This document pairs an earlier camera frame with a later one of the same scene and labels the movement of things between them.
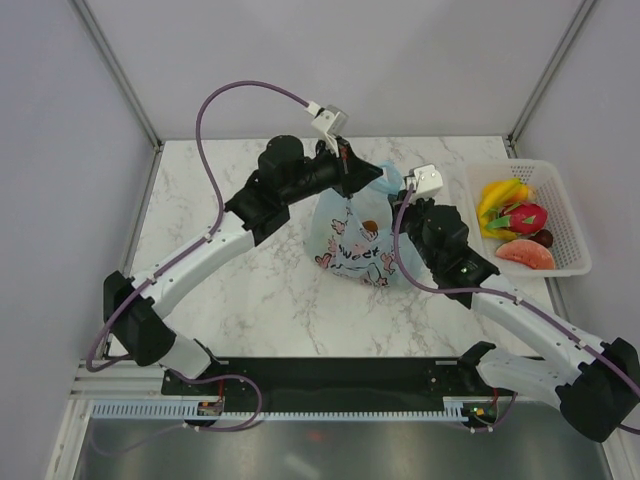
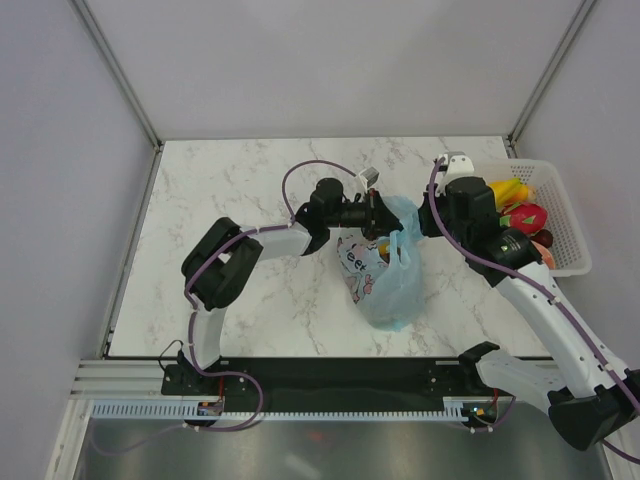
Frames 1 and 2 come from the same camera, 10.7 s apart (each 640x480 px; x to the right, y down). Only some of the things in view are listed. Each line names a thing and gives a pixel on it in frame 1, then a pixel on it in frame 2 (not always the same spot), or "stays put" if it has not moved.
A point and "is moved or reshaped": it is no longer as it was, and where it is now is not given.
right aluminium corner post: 571,32 stays put
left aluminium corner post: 95,31 stays put
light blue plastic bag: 355,237 is moved or reshaped
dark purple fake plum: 544,237 stays put
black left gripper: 353,173 to 378,221
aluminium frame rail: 125,380 stays put
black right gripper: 410,203 to 427,225
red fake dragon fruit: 519,218 stays put
